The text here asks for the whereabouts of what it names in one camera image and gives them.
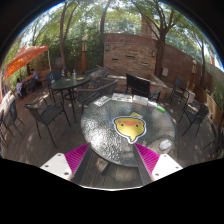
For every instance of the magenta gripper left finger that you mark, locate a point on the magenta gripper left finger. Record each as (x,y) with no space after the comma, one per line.
(69,166)

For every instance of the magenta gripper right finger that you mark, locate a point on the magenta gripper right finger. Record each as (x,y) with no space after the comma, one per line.
(153,166)

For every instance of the round glass patio table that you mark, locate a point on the round glass patio table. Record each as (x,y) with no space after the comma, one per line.
(98,129)

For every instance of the black metal chair left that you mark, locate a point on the black metal chair left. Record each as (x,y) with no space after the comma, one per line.
(45,113)

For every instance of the black metal chair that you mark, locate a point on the black metal chair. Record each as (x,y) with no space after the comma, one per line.
(197,117)
(45,113)

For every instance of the white open book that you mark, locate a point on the white open book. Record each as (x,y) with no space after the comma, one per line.
(140,100)

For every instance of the grey magazine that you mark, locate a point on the grey magazine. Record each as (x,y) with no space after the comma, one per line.
(101,101)

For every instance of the black metal chair right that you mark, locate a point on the black metal chair right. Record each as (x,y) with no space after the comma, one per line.
(197,117)

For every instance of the dark wicker chair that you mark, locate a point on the dark wicker chair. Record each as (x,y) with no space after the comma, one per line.
(105,87)

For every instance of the colourful printed booklet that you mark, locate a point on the colourful printed booklet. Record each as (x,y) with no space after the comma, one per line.
(122,97)

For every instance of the black chair far left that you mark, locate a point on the black chair far left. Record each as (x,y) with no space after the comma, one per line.
(10,117)

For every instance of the black slatted bench chair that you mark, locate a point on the black slatted bench chair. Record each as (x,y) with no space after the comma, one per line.
(140,86)

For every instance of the black chair far right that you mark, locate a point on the black chair far right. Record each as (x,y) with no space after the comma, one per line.
(179,90)

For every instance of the dark chair behind table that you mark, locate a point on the dark chair behind table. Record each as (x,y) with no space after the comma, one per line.
(51,78)

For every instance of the seated person white shirt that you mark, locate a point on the seated person white shirt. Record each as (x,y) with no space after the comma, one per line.
(19,88)

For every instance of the seated person blue shirt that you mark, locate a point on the seated person blue shirt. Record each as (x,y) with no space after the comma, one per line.
(34,74)

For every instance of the orange patio umbrella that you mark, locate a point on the orange patio umbrella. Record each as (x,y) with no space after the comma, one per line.
(25,55)

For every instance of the stone brick wall fountain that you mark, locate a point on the stone brick wall fountain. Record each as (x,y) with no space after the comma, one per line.
(127,53)

